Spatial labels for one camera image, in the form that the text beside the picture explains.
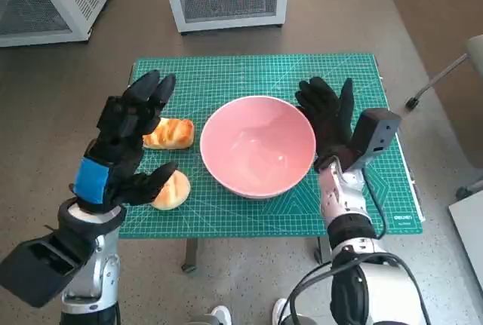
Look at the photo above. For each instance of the grey chair with metal legs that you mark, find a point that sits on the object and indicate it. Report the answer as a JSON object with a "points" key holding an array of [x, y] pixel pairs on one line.
{"points": [[476, 95]]}

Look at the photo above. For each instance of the long toy bread loaf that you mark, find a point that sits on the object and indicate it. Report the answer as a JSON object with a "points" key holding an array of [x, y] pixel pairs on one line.
{"points": [[173, 134]]}

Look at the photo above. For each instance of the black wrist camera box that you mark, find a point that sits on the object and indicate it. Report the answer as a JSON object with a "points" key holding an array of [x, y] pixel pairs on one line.
{"points": [[373, 132], [37, 268]]}

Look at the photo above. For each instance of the green cutting mat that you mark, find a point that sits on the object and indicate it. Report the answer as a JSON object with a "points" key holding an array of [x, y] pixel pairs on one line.
{"points": [[241, 219]]}

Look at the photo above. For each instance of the white board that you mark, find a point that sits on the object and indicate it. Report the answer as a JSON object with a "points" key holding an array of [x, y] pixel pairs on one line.
{"points": [[469, 234]]}

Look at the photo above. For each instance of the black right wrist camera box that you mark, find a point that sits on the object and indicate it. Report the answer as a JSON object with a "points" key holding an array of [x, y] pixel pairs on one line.
{"points": [[373, 132]]}

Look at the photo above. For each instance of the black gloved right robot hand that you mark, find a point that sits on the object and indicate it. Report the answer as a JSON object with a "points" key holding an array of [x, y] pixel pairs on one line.
{"points": [[330, 121]]}

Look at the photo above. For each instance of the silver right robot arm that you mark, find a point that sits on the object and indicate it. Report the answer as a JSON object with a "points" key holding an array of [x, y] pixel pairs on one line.
{"points": [[343, 197]]}

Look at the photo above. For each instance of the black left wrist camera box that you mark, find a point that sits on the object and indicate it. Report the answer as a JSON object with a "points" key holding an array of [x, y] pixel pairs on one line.
{"points": [[37, 268]]}

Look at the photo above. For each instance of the round toy bread roll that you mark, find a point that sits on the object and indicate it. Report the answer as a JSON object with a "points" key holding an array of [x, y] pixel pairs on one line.
{"points": [[175, 193]]}

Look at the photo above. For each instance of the black metal table leg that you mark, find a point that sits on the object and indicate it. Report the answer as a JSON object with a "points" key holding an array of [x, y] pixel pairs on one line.
{"points": [[190, 255], [323, 249]]}

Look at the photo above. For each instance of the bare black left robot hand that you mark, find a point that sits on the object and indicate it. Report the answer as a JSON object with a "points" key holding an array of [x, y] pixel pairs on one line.
{"points": [[120, 132]]}

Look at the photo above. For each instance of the pink bowl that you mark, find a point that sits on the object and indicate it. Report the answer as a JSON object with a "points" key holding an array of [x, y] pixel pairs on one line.
{"points": [[256, 144]]}

